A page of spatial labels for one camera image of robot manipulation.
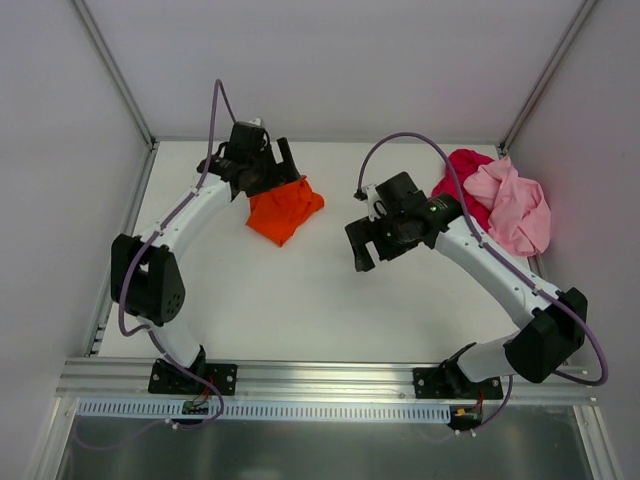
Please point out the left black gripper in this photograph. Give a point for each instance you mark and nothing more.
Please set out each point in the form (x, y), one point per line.
(276, 167)

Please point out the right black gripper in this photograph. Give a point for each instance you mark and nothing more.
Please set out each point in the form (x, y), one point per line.
(373, 235)

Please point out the aluminium frame post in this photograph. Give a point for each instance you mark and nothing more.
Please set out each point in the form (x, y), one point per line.
(101, 48)
(571, 33)

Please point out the left aluminium frame post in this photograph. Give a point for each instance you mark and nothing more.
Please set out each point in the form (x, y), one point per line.
(101, 48)

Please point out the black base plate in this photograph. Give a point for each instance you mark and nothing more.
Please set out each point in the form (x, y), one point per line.
(165, 379)
(430, 383)

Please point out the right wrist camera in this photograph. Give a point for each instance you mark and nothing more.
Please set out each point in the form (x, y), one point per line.
(397, 196)

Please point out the right aluminium frame post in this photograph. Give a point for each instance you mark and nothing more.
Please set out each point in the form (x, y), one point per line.
(571, 33)

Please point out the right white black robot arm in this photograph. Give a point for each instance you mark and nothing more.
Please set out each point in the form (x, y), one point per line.
(548, 320)

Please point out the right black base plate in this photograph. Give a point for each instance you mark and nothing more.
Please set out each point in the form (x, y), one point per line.
(430, 383)

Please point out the aluminium mounting rail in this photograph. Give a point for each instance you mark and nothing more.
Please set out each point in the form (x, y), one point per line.
(298, 381)

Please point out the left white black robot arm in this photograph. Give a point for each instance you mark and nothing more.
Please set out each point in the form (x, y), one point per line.
(146, 283)

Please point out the light pink t shirt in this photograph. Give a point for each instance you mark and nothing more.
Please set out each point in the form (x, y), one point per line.
(519, 216)

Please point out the white slotted cable duct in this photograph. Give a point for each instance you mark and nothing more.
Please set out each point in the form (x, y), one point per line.
(268, 410)

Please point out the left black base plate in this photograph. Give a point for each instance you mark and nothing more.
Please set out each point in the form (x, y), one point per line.
(165, 379)

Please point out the magenta t shirt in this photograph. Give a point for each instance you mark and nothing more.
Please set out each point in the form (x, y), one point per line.
(465, 162)

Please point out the orange t shirt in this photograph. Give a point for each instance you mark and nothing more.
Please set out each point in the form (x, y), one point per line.
(277, 214)

